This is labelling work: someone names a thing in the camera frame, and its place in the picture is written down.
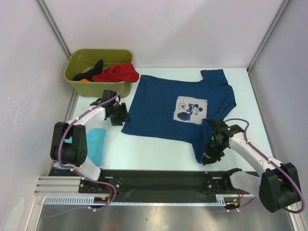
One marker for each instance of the right aluminium corner post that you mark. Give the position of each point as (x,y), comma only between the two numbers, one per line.
(277,17)

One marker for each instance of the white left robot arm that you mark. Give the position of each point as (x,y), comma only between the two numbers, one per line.
(69,140)

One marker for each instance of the black garment in bin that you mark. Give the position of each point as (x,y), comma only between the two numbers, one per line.
(96,70)

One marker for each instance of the white slotted cable duct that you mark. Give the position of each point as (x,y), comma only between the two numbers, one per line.
(216,200)

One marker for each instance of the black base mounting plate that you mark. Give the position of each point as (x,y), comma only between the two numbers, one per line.
(179,186)

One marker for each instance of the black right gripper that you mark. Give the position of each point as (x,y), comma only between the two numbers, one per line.
(214,149)

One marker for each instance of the left aluminium corner post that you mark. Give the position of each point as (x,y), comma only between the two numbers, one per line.
(53,26)

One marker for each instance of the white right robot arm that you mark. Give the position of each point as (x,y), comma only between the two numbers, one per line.
(276,184)

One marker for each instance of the olive green plastic bin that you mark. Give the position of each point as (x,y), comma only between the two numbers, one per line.
(84,60)

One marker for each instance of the red t shirt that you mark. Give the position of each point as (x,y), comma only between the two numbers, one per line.
(118,73)

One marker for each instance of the aluminium corner post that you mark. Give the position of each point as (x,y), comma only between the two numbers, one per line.
(53,26)
(277,17)

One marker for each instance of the folded turquoise t shirt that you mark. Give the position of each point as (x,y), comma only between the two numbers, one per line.
(95,144)

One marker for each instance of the aluminium frame rail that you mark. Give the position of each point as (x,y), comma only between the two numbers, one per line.
(50,185)

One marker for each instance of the navy blue t shirt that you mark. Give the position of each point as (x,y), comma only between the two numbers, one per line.
(179,110)

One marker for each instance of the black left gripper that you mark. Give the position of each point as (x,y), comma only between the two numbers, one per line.
(123,116)

